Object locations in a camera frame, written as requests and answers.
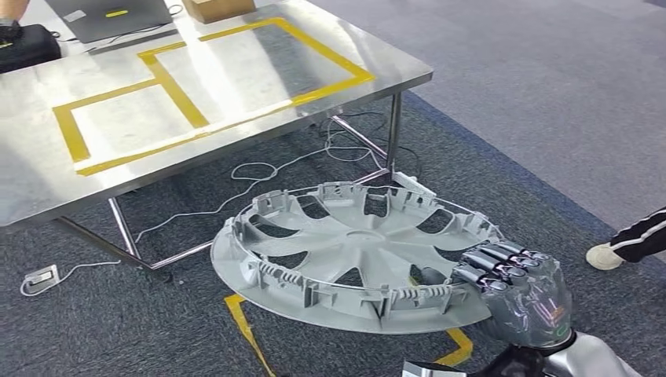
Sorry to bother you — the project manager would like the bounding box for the white floor cable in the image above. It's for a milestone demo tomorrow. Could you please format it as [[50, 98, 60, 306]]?
[[134, 116, 389, 246]]

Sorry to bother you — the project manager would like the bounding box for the black hard carry case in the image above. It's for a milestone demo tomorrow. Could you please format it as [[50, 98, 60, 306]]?
[[0, 23, 62, 75]]

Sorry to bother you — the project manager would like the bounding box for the grey laptop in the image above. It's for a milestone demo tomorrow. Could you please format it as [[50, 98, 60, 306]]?
[[44, 0, 181, 56]]

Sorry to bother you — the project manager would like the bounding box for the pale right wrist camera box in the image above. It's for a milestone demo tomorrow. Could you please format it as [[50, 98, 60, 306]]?
[[401, 360, 470, 377]]

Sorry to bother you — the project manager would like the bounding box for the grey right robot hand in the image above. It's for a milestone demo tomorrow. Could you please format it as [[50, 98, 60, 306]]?
[[421, 240, 574, 349]]

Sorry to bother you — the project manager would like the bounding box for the grey plastic wheel hubcap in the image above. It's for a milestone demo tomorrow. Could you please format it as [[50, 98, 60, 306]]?
[[210, 181, 505, 335]]

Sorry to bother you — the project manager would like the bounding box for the white power adapter with cable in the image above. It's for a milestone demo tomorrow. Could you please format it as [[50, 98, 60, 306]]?
[[20, 260, 122, 298]]

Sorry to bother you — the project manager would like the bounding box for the steel workbench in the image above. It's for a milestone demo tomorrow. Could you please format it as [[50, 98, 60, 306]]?
[[0, 0, 434, 284]]

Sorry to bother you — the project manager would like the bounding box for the brown cardboard box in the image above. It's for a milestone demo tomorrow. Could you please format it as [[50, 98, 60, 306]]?
[[181, 0, 257, 25]]

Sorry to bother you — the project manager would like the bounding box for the black remote controller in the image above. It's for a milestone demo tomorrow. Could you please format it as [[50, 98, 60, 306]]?
[[0, 18, 23, 44]]

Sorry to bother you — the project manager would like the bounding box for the standing person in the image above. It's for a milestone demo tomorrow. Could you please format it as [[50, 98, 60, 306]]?
[[585, 206, 666, 272]]

